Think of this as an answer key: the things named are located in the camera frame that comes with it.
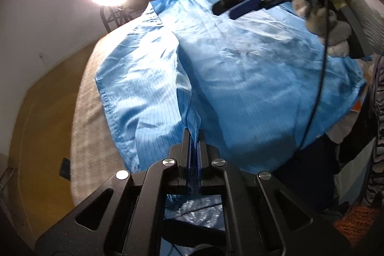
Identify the blue striped work garment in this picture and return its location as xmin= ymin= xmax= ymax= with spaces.
xmin=95 ymin=0 xmax=366 ymax=173

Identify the grey knitted gloved right hand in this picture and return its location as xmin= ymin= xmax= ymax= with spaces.
xmin=292 ymin=0 xmax=383 ymax=58

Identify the beige checked bed cover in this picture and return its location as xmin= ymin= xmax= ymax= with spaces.
xmin=70 ymin=19 xmax=139 ymax=205

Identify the black metal chair frame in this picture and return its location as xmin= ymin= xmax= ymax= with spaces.
xmin=100 ymin=0 xmax=148 ymax=33

